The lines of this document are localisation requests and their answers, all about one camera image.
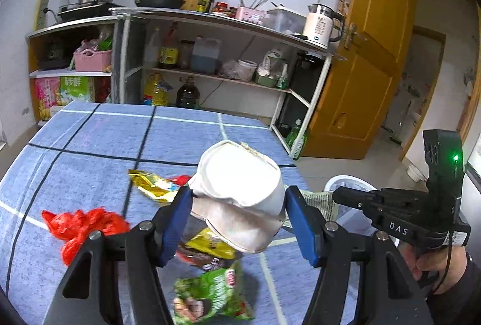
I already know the yellow cooking oil bottle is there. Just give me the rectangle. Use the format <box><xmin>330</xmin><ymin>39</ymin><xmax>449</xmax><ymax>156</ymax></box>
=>
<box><xmin>145</xmin><ymin>72</ymin><xmax>173</xmax><ymax>107</ymax></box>

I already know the yellow brown snack packet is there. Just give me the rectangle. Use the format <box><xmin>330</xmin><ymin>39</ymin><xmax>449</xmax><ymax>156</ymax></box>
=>
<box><xmin>176</xmin><ymin>227</ymin><xmax>237</xmax><ymax>271</ymax></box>

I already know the dark glass jar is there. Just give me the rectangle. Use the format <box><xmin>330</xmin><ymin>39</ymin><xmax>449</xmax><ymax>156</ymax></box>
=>
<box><xmin>178</xmin><ymin>40</ymin><xmax>194</xmax><ymax>70</ymax></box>

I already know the green plastic tray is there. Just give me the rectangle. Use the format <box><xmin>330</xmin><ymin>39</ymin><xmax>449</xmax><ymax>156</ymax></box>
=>
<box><xmin>255</xmin><ymin>73</ymin><xmax>280</xmax><ymax>87</ymax></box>

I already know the clear plastic storage box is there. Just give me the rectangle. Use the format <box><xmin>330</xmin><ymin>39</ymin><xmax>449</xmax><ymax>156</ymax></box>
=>
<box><xmin>263</xmin><ymin>7</ymin><xmax>307</xmax><ymax>34</ymax></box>

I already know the black induction cooker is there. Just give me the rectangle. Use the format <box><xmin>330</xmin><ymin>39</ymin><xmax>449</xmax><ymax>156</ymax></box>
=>
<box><xmin>56</xmin><ymin>2</ymin><xmax>124</xmax><ymax>22</ymax></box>

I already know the red plastic bag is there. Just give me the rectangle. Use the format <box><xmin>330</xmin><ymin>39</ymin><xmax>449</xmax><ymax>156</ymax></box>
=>
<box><xmin>41</xmin><ymin>208</ymin><xmax>131</xmax><ymax>266</ymax></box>

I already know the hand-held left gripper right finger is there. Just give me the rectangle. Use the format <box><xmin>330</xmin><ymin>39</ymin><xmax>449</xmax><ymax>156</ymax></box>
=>
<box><xmin>284</xmin><ymin>185</ymin><xmax>434</xmax><ymax>325</ymax></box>

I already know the person's right forearm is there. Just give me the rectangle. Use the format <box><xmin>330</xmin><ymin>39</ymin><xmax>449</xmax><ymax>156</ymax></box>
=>
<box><xmin>424</xmin><ymin>252</ymin><xmax>481</xmax><ymax>325</ymax></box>

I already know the metal-top white kitchen shelf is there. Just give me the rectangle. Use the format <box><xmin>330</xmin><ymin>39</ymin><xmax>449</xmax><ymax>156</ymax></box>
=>
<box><xmin>109</xmin><ymin>7</ymin><xmax>346</xmax><ymax>156</ymax></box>

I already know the yellow-label soy sauce bottle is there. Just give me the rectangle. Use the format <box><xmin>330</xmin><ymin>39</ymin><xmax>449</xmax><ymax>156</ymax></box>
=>
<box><xmin>158</xmin><ymin>22</ymin><xmax>180</xmax><ymax>70</ymax></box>

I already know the dark cooking oil bottle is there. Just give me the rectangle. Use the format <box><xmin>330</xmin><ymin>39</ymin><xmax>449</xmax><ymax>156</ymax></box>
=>
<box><xmin>176</xmin><ymin>76</ymin><xmax>201</xmax><ymax>109</ymax></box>

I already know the white lined trash bin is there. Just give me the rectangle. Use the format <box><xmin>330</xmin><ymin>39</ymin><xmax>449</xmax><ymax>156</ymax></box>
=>
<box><xmin>324</xmin><ymin>175</ymin><xmax>380</xmax><ymax>235</ymax></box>

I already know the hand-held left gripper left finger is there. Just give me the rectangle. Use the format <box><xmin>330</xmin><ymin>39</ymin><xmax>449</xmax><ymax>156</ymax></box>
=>
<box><xmin>43</xmin><ymin>187</ymin><xmax>194</xmax><ymax>325</ymax></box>

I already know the printed paper scrap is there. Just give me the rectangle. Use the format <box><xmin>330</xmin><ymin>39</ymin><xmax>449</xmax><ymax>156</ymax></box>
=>
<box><xmin>302</xmin><ymin>190</ymin><xmax>339</xmax><ymax>228</ymax></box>

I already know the pink utensil holder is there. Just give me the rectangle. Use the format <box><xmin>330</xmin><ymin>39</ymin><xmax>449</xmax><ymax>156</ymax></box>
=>
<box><xmin>236</xmin><ymin>6</ymin><xmax>267</xmax><ymax>25</ymax></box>

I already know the brass door handle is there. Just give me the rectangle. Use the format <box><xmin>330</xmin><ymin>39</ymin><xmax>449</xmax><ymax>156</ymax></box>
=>
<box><xmin>344</xmin><ymin>24</ymin><xmax>367</xmax><ymax>49</ymax></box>

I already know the green snack packet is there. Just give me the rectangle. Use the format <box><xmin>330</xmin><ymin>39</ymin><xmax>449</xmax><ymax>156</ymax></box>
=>
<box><xmin>173</xmin><ymin>261</ymin><xmax>256</xmax><ymax>325</ymax></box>

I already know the yellow power strip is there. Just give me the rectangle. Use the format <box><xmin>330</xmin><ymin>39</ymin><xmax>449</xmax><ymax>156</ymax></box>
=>
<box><xmin>35</xmin><ymin>0</ymin><xmax>51</xmax><ymax>30</ymax></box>

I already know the blue plastic jerrycan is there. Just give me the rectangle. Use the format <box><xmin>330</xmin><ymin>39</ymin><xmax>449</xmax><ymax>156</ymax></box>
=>
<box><xmin>191</xmin><ymin>36</ymin><xmax>222</xmax><ymax>74</ymax></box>

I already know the green detergent bottle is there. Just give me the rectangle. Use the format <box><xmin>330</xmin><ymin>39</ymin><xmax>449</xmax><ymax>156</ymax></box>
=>
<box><xmin>286</xmin><ymin>118</ymin><xmax>309</xmax><ymax>160</ymax></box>

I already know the wooden-sided storage shelf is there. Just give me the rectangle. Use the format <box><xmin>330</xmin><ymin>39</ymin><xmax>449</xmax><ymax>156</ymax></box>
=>
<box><xmin>26</xmin><ymin>18</ymin><xmax>124</xmax><ymax>122</ymax></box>

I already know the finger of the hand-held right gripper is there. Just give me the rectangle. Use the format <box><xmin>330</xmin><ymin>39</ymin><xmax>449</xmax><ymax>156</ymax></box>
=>
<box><xmin>332</xmin><ymin>187</ymin><xmax>429</xmax><ymax>212</ymax></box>

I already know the white plastic tub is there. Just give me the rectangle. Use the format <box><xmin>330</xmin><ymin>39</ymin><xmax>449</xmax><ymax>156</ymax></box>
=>
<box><xmin>237</xmin><ymin>60</ymin><xmax>258</xmax><ymax>82</ymax></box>

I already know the white electric kettle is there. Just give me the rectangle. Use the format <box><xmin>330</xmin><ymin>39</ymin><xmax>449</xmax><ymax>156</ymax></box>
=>
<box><xmin>302</xmin><ymin>3</ymin><xmax>345</xmax><ymax>49</ymax></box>

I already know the pink plastic basket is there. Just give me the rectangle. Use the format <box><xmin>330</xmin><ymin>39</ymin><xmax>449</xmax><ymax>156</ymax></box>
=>
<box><xmin>73</xmin><ymin>47</ymin><xmax>113</xmax><ymax>73</ymax></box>

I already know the crushed white paper bowl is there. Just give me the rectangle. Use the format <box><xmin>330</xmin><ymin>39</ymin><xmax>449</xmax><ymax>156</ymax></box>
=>
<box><xmin>187</xmin><ymin>140</ymin><xmax>286</xmax><ymax>255</ymax></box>

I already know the pink printed carton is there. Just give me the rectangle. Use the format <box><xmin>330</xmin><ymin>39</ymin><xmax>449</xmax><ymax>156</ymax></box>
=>
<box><xmin>35</xmin><ymin>79</ymin><xmax>61</xmax><ymax>120</ymax></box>

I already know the person's right hand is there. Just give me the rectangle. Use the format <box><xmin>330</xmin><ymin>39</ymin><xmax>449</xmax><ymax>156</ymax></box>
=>
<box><xmin>400</xmin><ymin>244</ymin><xmax>468</xmax><ymax>296</ymax></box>

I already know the white food bag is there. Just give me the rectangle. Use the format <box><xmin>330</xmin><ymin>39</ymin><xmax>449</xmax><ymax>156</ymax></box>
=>
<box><xmin>257</xmin><ymin>48</ymin><xmax>288</xmax><ymax>79</ymax></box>

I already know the white plastic bottle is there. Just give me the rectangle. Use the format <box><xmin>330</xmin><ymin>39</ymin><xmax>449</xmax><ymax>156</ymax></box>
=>
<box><xmin>144</xmin><ymin>28</ymin><xmax>160</xmax><ymax>68</ymax></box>

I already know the gold snack wrapper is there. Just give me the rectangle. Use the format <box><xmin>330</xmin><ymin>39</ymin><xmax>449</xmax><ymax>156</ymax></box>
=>
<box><xmin>128</xmin><ymin>169</ymin><xmax>192</xmax><ymax>203</ymax></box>

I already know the wooden door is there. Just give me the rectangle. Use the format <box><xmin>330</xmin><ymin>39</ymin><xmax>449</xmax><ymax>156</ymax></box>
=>
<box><xmin>301</xmin><ymin>0</ymin><xmax>416</xmax><ymax>160</ymax></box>

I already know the green printed carton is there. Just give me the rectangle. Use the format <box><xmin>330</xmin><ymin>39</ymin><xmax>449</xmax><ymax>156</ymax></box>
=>
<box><xmin>59</xmin><ymin>76</ymin><xmax>111</xmax><ymax>104</ymax></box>

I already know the blue checked tablecloth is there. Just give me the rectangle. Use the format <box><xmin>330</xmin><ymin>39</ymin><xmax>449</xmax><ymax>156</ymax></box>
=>
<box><xmin>0</xmin><ymin>101</ymin><xmax>361</xmax><ymax>325</ymax></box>

